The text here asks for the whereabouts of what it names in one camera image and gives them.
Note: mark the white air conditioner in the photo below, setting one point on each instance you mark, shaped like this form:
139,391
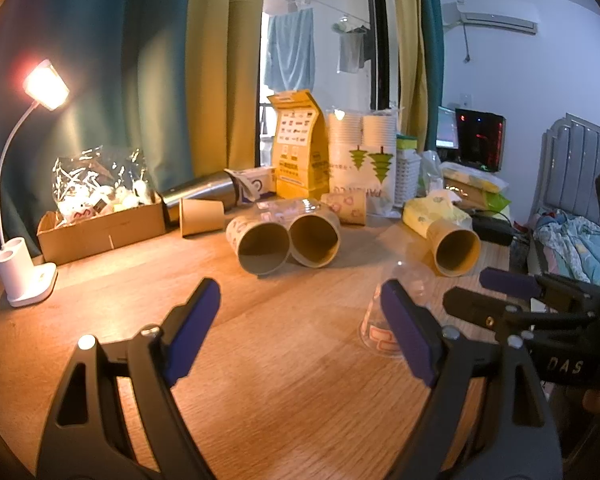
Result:
495,17

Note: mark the grey hanging clothing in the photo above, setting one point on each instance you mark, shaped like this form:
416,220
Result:
350,50

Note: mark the white wall socket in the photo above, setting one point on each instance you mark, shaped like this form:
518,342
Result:
464,98

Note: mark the steel thermos bottle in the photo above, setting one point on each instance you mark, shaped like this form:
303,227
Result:
200,190

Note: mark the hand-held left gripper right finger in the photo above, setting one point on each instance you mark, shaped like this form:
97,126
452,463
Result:
407,330

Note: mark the printed blanket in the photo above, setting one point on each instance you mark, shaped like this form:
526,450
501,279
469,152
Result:
570,242

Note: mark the clear plastic cup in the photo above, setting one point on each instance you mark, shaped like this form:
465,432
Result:
285,208
410,285

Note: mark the yellow green packets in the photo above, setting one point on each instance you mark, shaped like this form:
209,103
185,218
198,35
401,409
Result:
475,182

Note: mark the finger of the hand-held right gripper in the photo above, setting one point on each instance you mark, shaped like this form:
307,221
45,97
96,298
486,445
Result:
510,282
472,307

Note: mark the white desk lamp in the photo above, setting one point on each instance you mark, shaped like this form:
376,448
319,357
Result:
25,280

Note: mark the blue hanging towel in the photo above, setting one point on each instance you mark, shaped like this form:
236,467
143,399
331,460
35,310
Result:
290,50

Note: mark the yellow carton box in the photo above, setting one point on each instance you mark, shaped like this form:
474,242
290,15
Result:
300,145

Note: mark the plastic bag of small items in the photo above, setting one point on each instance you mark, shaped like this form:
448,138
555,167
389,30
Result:
90,175

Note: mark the grey padded headboard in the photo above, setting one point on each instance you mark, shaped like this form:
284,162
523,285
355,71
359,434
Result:
575,160

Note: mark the pack of white paper cups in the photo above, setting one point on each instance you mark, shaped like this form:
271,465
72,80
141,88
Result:
360,160

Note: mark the white plastic basket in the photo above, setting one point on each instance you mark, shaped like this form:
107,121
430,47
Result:
407,175

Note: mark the computer monitor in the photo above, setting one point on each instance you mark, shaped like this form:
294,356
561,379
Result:
447,130

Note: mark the plain brown paper cup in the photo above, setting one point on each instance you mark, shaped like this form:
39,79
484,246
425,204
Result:
200,217

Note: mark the cardboard box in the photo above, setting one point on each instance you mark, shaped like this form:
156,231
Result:
100,232

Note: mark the teal curtain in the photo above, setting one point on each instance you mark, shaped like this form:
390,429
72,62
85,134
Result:
432,50
105,60

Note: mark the black computer tower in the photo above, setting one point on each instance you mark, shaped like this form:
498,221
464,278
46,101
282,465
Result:
480,140

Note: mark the printed paper cup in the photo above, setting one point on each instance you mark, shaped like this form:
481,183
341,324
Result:
315,240
452,252
257,247
347,207

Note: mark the yellow tissue pack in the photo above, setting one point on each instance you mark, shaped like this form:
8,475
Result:
430,212

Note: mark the yellow curtain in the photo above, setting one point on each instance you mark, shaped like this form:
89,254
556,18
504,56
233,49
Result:
410,60
225,70

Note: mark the black power adapter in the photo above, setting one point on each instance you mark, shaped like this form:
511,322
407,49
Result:
492,230

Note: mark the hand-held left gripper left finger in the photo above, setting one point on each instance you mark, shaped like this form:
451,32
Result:
195,325

